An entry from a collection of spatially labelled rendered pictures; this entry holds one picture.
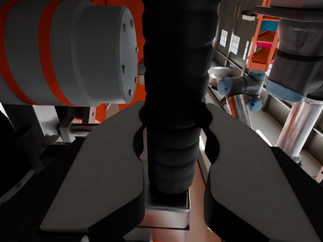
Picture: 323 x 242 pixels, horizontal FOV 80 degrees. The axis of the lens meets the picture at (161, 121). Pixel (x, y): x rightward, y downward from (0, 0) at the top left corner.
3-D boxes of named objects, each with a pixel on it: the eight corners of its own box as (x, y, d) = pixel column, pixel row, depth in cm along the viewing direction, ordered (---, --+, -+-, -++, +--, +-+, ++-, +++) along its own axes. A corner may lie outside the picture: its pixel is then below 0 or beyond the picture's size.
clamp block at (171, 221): (64, 204, 14) (80, 241, 17) (192, 210, 13) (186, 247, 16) (90, 155, 18) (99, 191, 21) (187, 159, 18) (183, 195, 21)
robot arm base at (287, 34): (368, 20, 45) (345, 63, 50) (319, 14, 57) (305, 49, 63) (305, 19, 44) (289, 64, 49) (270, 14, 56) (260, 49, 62)
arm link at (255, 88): (250, 75, 83) (243, 98, 89) (271, 73, 86) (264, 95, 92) (238, 69, 89) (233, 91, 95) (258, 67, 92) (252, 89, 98)
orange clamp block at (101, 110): (68, 119, 54) (82, 125, 63) (96, 120, 54) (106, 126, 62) (71, 95, 55) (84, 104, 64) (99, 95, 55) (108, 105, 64)
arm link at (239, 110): (238, 187, 86) (212, 83, 93) (258, 182, 89) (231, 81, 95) (256, 192, 75) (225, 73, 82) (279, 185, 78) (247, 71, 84)
